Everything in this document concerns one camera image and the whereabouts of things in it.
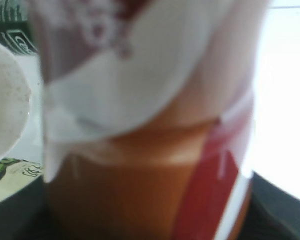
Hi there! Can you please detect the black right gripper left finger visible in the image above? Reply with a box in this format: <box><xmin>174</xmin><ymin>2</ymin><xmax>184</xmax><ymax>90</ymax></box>
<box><xmin>0</xmin><ymin>177</ymin><xmax>45</xmax><ymax>240</ymax></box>

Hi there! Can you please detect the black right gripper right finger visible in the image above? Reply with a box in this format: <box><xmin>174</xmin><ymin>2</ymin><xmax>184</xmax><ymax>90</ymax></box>
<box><xmin>238</xmin><ymin>173</ymin><xmax>300</xmax><ymax>240</ymax></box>

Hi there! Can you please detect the brown Nescafe coffee bottle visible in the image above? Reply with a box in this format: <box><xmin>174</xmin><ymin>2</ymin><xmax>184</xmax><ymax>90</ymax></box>
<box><xmin>27</xmin><ymin>0</ymin><xmax>270</xmax><ymax>240</ymax></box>

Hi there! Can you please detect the clear water bottle green label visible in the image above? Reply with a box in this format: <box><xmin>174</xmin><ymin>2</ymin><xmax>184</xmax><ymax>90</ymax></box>
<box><xmin>0</xmin><ymin>0</ymin><xmax>38</xmax><ymax>56</ymax></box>

